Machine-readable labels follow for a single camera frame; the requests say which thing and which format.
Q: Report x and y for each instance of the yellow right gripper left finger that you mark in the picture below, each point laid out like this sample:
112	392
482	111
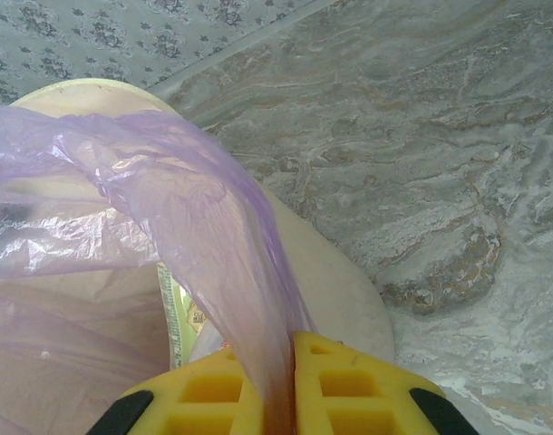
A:
167	403

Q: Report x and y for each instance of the purple plastic bin liner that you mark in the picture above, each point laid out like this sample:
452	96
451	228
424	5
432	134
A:
190	190

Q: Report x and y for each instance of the cream plastic bin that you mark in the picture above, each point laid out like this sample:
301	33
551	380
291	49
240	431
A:
340	299

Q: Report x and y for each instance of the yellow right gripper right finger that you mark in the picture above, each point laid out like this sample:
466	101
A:
385	394

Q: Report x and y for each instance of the white baseboard strip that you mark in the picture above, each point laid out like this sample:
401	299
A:
240	47

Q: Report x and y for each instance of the pale green label plastic bottle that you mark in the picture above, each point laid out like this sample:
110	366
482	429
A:
177	317

